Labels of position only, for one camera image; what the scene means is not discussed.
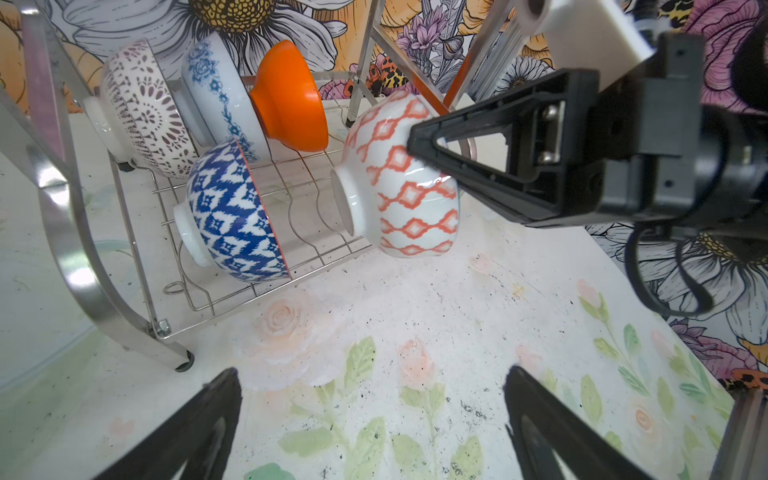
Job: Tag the steel wire dish rack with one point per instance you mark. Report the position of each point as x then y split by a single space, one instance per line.
41 147

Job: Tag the orange plastic bowl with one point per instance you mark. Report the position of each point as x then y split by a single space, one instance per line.
287 100

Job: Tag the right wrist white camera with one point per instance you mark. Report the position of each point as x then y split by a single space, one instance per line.
585 34

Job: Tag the blue floral ceramic bowl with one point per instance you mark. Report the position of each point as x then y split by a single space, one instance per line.
214 102

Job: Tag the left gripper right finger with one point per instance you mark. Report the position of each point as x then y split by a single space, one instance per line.
543 431

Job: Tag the red patterned ceramic bowl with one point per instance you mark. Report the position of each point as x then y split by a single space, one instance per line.
222 221

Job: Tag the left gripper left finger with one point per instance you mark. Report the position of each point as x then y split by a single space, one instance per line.
193 443

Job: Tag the dark blue patterned bowl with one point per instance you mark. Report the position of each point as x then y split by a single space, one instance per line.
393 199

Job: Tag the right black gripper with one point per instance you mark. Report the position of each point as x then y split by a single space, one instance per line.
645 149

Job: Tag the white black lattice bowl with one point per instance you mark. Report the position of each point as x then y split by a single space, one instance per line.
136 117

